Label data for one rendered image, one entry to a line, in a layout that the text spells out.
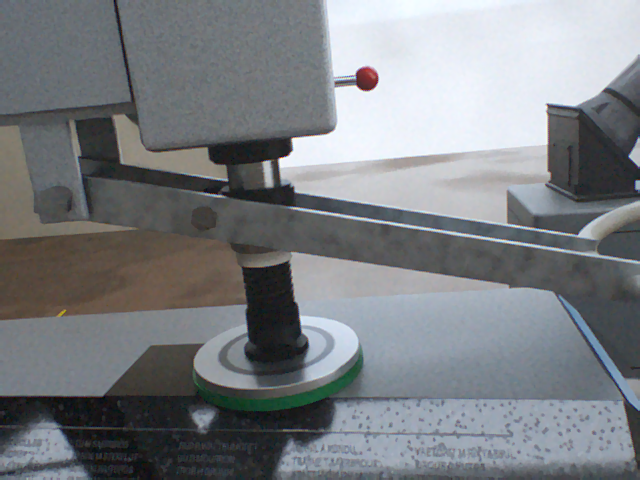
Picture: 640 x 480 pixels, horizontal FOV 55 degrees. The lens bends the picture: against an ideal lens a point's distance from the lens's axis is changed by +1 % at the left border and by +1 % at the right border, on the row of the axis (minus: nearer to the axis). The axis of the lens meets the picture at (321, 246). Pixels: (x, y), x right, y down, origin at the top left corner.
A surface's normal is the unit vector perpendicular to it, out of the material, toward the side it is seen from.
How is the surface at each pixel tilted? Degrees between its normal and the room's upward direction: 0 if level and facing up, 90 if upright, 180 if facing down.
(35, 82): 90
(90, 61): 90
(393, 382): 0
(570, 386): 0
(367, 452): 45
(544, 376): 0
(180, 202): 90
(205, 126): 90
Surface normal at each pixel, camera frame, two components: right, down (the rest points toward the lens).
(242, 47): 0.04, 0.26
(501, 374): -0.10, -0.96
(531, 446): -0.20, -0.48
